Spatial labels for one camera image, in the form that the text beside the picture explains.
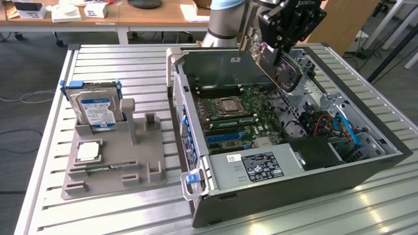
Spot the white box with black tablet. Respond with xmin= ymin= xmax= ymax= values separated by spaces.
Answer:
xmin=15 ymin=1 xmax=49 ymax=19

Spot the white paper stack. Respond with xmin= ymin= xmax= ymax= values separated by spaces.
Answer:
xmin=180 ymin=3 xmax=210 ymax=23

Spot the grey parts rack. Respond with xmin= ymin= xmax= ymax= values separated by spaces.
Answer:
xmin=61 ymin=97 xmax=169 ymax=201

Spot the black round stand base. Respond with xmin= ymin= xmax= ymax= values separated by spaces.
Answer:
xmin=127 ymin=0 xmax=163 ymax=10

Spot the orange wire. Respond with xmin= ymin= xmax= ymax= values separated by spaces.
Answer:
xmin=313 ymin=115 xmax=333 ymax=137

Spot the white floor device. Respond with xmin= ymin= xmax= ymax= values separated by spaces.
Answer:
xmin=346 ymin=30 xmax=370 ymax=53

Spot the black fan shroud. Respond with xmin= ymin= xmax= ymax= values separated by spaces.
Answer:
xmin=289 ymin=137 xmax=346 ymax=171

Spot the CPU socket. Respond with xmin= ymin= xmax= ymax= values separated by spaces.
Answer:
xmin=212 ymin=97 xmax=249 ymax=116

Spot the wooden cabinet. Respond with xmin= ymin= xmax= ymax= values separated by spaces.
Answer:
xmin=309 ymin=0 xmax=382 ymax=56

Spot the white floor cable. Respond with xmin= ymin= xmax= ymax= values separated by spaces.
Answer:
xmin=0 ymin=89 xmax=57 ymax=103

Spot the white table frame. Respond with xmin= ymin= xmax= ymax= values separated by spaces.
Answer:
xmin=361 ymin=0 xmax=418 ymax=69

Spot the black expansion slot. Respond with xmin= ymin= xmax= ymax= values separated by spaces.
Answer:
xmin=209 ymin=143 xmax=253 ymax=151

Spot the orange book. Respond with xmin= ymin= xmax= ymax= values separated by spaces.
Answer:
xmin=6 ymin=3 xmax=21 ymax=19

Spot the blue wire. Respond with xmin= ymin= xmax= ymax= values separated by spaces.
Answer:
xmin=334 ymin=114 xmax=365 ymax=149

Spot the green motherboard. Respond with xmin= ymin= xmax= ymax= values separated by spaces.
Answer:
xmin=193 ymin=84 xmax=290 ymax=155

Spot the wooden desk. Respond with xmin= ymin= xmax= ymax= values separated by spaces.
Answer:
xmin=0 ymin=0 xmax=249 ymax=45

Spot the black slanted pole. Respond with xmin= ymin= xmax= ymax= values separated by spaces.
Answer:
xmin=368 ymin=24 xmax=418 ymax=84

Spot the hard disk with blue caddy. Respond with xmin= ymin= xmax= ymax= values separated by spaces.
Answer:
xmin=61 ymin=78 xmax=123 ymax=133

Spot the blue expansion slot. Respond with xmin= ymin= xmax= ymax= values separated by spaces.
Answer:
xmin=208 ymin=132 xmax=248 ymax=142

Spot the open black PC case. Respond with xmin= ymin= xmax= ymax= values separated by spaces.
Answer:
xmin=166 ymin=43 xmax=413 ymax=229

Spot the small white printed box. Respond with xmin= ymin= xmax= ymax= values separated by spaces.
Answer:
xmin=85 ymin=3 xmax=109 ymax=18

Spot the white box with round dish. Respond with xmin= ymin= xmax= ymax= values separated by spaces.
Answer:
xmin=51 ymin=3 xmax=83 ymax=23

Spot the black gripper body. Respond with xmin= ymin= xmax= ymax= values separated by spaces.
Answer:
xmin=258 ymin=0 xmax=328 ymax=19

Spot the black floor cable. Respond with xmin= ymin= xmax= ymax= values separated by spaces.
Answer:
xmin=0 ymin=129 xmax=43 ymax=138

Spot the low-profile graphics card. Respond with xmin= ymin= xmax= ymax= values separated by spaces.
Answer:
xmin=240 ymin=3 xmax=304 ymax=94

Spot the CPU chip with silver lid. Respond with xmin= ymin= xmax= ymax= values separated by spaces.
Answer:
xmin=78 ymin=142 xmax=101 ymax=162

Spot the grey power supply unit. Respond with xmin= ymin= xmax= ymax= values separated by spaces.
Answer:
xmin=205 ymin=143 xmax=306 ymax=191

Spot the silver disk bay cage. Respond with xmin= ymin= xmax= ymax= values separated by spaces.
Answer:
xmin=277 ymin=70 xmax=328 ymax=138

